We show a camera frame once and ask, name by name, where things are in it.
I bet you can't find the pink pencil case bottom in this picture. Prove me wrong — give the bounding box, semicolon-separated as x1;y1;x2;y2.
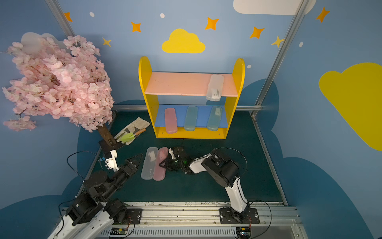
165;108;178;134

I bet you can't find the pink pencil case top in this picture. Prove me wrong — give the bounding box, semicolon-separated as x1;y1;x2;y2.
153;147;169;181

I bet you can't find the aluminium frame post right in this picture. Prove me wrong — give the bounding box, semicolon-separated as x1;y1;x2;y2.
255;0;310;107

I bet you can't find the pink pencil case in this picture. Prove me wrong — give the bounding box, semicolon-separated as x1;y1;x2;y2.
165;108;178;134
153;147;169;181

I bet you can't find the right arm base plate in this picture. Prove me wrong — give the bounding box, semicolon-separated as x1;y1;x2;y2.
219;207;261;224

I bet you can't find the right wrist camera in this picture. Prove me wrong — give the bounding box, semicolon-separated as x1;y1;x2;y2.
168;148;177;160

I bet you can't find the teal pencil case middle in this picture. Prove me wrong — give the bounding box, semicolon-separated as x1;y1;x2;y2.
184;106;198;131

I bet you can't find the right controller board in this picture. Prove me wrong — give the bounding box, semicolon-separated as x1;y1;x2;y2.
235;227;251;239

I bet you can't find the yellow toy shelf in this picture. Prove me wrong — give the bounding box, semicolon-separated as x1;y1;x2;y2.
138;56;245;139

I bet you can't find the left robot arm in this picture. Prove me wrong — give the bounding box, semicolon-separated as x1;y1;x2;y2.
49;154;143;239

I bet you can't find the teal pencil case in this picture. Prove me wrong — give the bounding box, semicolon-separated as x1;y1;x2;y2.
207;106;223;131
184;106;198;131

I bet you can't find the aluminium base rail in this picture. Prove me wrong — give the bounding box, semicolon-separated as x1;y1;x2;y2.
95;201;308;239

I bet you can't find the aluminium frame post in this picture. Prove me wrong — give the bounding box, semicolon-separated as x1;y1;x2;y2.
45;0;75;36
255;0;310;107

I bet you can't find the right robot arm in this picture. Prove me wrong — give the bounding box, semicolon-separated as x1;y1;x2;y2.
159;146;250;219

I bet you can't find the aluminium frame post left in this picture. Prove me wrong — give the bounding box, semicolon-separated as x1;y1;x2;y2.
45;0;75;36

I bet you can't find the clear pencil case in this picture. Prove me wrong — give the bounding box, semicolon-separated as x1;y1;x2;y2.
206;74;224;102
141;147;159;180

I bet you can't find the left controller board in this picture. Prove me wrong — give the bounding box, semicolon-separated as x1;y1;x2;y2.
109;228;129;237

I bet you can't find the beige cloth tool pouch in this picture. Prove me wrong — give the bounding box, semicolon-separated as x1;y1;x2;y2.
114;117;150;145

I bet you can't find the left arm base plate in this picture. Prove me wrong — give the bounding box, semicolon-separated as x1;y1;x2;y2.
118;208;143;225

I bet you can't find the green garden trowel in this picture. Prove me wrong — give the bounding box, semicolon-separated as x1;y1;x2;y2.
120;128;146;144

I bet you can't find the controller board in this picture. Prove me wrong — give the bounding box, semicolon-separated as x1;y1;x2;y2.
109;228;129;237
235;227;251;239

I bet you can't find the teal pencil case right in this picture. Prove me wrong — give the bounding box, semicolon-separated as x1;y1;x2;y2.
207;106;223;131

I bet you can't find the pink cherry blossom tree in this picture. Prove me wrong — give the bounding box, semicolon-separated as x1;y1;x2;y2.
3;35;114;132

